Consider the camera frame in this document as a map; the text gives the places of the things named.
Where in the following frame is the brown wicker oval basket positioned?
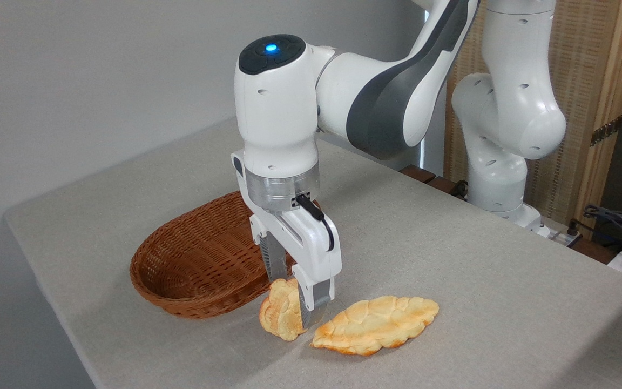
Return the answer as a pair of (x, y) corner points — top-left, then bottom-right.
(130, 190), (322, 319)

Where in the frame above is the black cable bundle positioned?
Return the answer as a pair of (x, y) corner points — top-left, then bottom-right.
(583, 204), (622, 254)

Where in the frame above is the dark metal screen hinge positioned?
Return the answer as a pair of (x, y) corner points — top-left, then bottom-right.
(590, 115), (622, 147)

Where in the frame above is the long leaf-shaped bread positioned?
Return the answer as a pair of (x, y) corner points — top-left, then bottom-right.
(311, 296), (440, 357)

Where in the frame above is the grey tablecloth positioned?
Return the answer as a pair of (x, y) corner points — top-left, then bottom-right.
(3, 118), (622, 389)

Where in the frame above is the wooden woven folding screen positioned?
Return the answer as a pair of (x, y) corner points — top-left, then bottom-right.
(444, 0), (622, 239)

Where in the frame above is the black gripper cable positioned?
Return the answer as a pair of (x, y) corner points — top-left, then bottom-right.
(295, 194), (336, 253)

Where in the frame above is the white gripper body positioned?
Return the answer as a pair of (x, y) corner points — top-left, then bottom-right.
(231, 150), (343, 285)

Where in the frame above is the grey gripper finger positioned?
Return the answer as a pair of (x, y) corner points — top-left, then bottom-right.
(291, 263), (336, 330)
(250, 215), (290, 283)

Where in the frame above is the dark wooden bench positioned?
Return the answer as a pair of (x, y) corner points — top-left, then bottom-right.
(400, 165), (469, 202)

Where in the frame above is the round flower-shaped bread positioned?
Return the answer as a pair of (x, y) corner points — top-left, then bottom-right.
(259, 278), (309, 341)

